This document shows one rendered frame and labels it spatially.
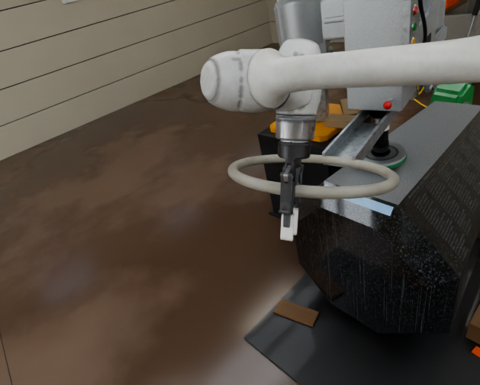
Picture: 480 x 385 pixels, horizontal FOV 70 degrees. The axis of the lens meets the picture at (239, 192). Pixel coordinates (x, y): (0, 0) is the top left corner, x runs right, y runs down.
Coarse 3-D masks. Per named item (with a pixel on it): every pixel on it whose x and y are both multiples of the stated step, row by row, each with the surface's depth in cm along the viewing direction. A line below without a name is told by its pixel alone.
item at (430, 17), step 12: (420, 0) 119; (432, 0) 144; (420, 12) 123; (432, 12) 146; (420, 24) 135; (432, 24) 150; (444, 24) 177; (420, 36) 138; (432, 36) 154; (444, 36) 177
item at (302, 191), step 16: (240, 160) 110; (256, 160) 117; (272, 160) 121; (304, 160) 123; (320, 160) 121; (336, 160) 119; (352, 160) 115; (240, 176) 90; (384, 176) 101; (272, 192) 83; (304, 192) 79; (320, 192) 78; (336, 192) 78; (352, 192) 79; (368, 192) 80; (384, 192) 83
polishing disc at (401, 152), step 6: (390, 144) 161; (396, 144) 160; (396, 150) 156; (402, 150) 155; (366, 156) 158; (372, 156) 156; (390, 156) 153; (396, 156) 152; (402, 156) 151; (372, 162) 152; (378, 162) 151; (384, 162) 150; (390, 162) 149; (396, 162) 149
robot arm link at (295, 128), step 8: (280, 120) 75; (288, 120) 73; (296, 120) 73; (304, 120) 73; (312, 120) 74; (280, 128) 75; (288, 128) 74; (296, 128) 73; (304, 128) 73; (312, 128) 75; (280, 136) 75; (288, 136) 74; (296, 136) 74; (304, 136) 74; (312, 136) 76
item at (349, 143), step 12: (360, 120) 143; (384, 120) 132; (348, 132) 134; (360, 132) 137; (372, 132) 125; (336, 144) 127; (348, 144) 130; (360, 144) 128; (372, 144) 126; (324, 156) 121; (336, 156) 125; (348, 156) 123; (360, 156) 117
